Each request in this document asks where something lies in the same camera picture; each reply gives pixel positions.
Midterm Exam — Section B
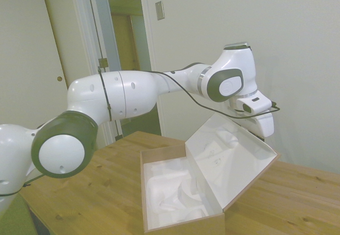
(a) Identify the brown cardboard box white inside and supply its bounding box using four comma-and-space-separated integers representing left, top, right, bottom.
140, 112, 282, 233

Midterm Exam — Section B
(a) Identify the grey wall switch plate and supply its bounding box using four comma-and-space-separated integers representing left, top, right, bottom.
155, 1, 165, 21

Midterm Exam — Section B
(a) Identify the green chair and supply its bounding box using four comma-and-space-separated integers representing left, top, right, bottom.
0, 192, 36, 235

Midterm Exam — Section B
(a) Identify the black camera cable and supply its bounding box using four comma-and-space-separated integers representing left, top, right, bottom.
97, 65, 281, 122

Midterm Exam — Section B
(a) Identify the white foam box insert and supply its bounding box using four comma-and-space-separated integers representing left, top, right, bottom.
143, 157, 222, 231

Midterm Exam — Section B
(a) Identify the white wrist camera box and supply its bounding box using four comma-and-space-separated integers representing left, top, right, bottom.
236, 97, 273, 115

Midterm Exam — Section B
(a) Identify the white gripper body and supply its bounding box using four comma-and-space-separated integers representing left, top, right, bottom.
240, 111, 275, 138

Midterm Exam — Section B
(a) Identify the white door frame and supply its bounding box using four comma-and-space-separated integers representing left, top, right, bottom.
69, 0, 167, 149

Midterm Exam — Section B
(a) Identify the white room door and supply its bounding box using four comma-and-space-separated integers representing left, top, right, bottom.
39, 0, 107, 149

